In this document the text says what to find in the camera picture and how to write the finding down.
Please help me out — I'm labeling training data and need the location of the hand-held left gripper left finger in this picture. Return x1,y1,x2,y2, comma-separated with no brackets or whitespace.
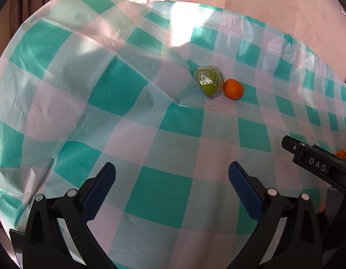
23,162,117,269

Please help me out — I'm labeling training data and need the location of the teal white checkered tablecloth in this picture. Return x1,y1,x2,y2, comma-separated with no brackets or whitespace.
0,0,346,269

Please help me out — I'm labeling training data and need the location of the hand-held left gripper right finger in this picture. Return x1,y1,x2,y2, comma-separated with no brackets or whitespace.
228,161,323,269

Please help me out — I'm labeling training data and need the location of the dark flat object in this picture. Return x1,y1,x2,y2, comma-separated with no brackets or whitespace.
9,228,26,260

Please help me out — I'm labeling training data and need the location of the wrapped green fruit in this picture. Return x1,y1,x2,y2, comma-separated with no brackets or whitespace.
194,65,225,100

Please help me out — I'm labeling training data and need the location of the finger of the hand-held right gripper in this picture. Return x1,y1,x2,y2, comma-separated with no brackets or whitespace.
292,143,346,187
282,135,312,157

